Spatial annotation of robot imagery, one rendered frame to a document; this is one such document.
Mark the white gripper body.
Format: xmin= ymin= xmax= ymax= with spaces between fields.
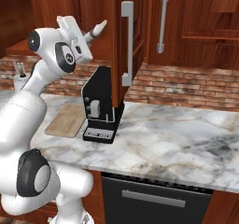
xmin=56 ymin=15 xmax=86 ymax=45

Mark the open wooden cabinet door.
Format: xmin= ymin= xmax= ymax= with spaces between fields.
xmin=110 ymin=0 xmax=148 ymax=108

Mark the light wooden cutting board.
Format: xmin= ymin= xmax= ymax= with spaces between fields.
xmin=44 ymin=104 xmax=87 ymax=139

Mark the closed wooden cabinet door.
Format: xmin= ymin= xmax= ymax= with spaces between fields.
xmin=147 ymin=0 xmax=239 ymax=71

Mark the wooden base cabinet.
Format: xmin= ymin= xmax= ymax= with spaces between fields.
xmin=81 ymin=169 xmax=106 ymax=224
xmin=201 ymin=189 xmax=239 ymax=224

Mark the black coffee machine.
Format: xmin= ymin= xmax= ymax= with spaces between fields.
xmin=80 ymin=65 xmax=126 ymax=145

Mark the white utensil holder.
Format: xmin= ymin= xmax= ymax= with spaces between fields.
xmin=12 ymin=61 xmax=33 ymax=92

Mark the black dishwasher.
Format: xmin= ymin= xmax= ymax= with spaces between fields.
xmin=100 ymin=171 xmax=215 ymax=224

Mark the wooden wall cabinet body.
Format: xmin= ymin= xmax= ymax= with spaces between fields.
xmin=0 ymin=0 xmax=118 ymax=58

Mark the grey handle of open door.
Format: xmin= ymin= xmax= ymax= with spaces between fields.
xmin=120 ymin=0 xmax=135 ymax=88

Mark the grey handle of closed door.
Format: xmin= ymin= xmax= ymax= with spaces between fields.
xmin=156 ymin=0 xmax=171 ymax=55

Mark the grey dishwasher handle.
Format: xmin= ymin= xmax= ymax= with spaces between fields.
xmin=120 ymin=189 xmax=187 ymax=209

